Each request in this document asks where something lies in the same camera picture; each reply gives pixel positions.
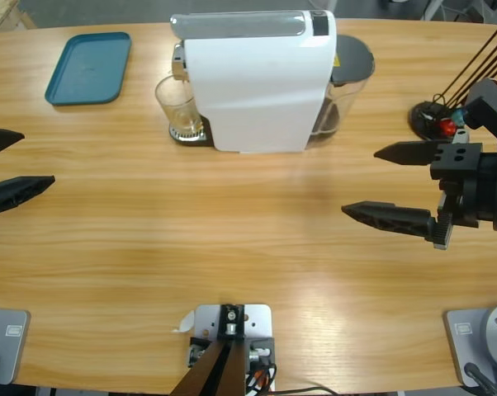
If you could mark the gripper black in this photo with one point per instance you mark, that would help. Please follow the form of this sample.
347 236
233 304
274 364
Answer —
479 189

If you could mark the white capsule coffee machine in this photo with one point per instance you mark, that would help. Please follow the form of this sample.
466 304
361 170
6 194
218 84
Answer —
257 90

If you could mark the clear drinking glass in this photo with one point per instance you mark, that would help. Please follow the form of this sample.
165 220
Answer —
178 107

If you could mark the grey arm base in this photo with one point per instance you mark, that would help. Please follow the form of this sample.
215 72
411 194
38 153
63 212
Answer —
9 330
463 330

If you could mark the red foil coffee capsule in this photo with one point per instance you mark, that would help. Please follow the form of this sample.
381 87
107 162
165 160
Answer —
447 127

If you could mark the blue foil coffee capsule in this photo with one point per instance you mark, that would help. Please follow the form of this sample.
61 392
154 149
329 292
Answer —
460 115

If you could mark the black capsule holder with rods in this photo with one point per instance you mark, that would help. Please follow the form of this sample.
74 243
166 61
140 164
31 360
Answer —
422 119

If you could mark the teal plastic tray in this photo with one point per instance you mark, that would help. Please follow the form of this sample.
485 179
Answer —
83 62

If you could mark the wooden pallet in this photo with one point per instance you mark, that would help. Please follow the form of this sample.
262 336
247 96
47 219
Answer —
1 14

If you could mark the white paper scrap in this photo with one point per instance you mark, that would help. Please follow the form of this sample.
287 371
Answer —
186 321

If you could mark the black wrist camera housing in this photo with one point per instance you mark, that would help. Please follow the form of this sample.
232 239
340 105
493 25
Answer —
494 107

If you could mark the grey metal chair frame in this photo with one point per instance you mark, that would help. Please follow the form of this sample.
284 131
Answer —
432 10

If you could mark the black post with brackets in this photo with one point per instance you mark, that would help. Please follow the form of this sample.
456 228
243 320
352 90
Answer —
228 371

